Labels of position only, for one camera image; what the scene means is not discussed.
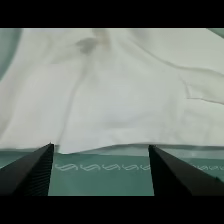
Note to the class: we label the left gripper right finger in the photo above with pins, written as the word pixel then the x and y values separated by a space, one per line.
pixel 176 176

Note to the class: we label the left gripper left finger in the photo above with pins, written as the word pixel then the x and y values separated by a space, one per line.
pixel 30 173

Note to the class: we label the white shirt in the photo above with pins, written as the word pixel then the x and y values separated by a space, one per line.
pixel 116 93

